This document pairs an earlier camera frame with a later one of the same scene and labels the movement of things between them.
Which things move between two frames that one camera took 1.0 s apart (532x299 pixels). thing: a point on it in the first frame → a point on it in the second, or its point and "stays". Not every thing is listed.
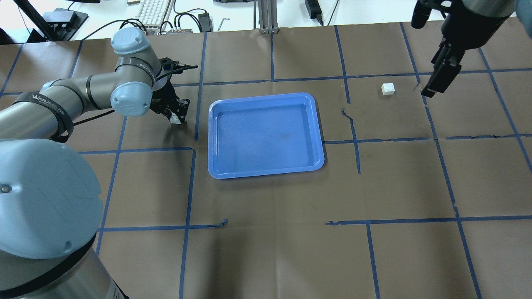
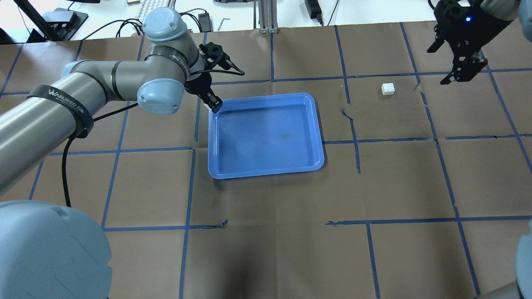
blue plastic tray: x=262 y=135 stays
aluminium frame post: x=267 y=16 stays
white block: x=388 y=89 stays
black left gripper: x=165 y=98 → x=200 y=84
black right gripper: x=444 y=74 → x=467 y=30
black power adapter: x=314 y=10 stays
